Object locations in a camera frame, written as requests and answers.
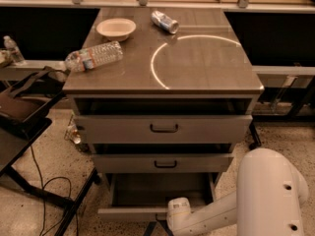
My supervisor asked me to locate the grey drawer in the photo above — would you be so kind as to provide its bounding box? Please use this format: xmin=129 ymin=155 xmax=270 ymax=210
xmin=98 ymin=173 xmax=214 ymax=221
xmin=92 ymin=153 xmax=233 ymax=173
xmin=75 ymin=115 xmax=252 ymax=145

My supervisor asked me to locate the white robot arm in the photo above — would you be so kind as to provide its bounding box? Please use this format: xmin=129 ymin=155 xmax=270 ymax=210
xmin=166 ymin=148 xmax=309 ymax=236

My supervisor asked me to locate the grey drawer cabinet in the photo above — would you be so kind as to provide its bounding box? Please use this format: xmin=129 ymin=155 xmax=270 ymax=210
xmin=62 ymin=6 xmax=265 ymax=199

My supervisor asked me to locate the white paper bowl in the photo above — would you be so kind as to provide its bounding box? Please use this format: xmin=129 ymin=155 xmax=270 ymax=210
xmin=96 ymin=18 xmax=136 ymax=41

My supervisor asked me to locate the crushed soda can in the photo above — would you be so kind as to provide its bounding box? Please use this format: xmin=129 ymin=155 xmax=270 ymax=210
xmin=151 ymin=11 xmax=179 ymax=34

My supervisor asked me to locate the clear plastic water bottle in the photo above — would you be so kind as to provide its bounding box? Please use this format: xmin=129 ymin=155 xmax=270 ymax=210
xmin=64 ymin=41 xmax=123 ymax=72

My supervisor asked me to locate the black side table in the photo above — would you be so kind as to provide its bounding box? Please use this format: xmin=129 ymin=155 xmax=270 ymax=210
xmin=0 ymin=116 xmax=101 ymax=236

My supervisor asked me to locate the small upright water bottle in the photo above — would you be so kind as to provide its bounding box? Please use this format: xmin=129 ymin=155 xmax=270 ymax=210
xmin=4 ymin=35 xmax=26 ymax=65

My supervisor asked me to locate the dark bag with straps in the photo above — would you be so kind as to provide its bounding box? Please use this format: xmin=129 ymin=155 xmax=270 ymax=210
xmin=0 ymin=66 xmax=66 ymax=139

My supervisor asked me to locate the black power cable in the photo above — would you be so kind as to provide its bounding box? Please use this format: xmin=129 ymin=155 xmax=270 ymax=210
xmin=22 ymin=130 xmax=80 ymax=236

